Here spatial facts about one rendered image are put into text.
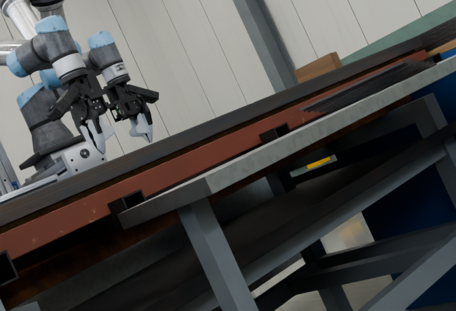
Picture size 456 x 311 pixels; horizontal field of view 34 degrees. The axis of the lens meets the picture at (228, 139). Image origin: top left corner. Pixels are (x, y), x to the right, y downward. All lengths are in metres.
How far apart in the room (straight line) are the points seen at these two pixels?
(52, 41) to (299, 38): 9.69
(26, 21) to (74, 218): 1.20
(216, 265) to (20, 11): 1.44
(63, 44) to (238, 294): 0.88
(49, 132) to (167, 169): 1.21
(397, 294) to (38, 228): 0.97
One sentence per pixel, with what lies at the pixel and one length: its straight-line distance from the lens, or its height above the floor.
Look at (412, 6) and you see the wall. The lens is 10.04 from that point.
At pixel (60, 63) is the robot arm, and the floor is 1.14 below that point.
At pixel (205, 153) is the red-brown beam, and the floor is 0.79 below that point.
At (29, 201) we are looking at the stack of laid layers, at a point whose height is 0.83.
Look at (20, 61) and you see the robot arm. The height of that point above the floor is 1.20.
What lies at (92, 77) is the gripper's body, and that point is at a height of 1.08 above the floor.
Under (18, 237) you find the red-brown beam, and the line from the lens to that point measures 1.34.
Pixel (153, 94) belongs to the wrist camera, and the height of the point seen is 1.03.
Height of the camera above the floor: 0.77
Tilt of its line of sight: 1 degrees up
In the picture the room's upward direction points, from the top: 25 degrees counter-clockwise
